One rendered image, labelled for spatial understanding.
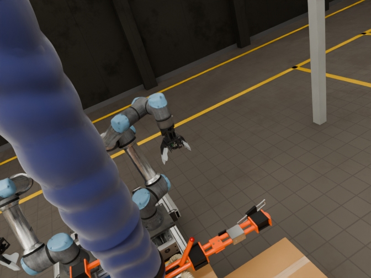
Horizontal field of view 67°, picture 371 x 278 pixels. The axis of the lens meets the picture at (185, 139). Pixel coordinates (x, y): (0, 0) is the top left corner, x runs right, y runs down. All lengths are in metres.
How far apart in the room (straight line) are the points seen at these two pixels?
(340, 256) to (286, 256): 0.77
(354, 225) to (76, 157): 2.58
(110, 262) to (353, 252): 2.14
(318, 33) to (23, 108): 3.32
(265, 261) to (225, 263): 0.75
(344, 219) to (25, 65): 2.79
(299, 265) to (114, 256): 1.31
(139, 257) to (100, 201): 0.32
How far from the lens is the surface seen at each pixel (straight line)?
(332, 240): 2.87
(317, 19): 3.65
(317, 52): 3.76
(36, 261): 1.79
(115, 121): 1.22
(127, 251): 1.10
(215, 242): 1.41
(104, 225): 0.97
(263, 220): 1.44
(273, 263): 2.09
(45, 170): 0.85
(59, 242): 1.74
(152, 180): 1.71
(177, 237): 2.78
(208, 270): 1.65
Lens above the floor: 2.31
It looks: 31 degrees down
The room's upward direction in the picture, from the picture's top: 19 degrees counter-clockwise
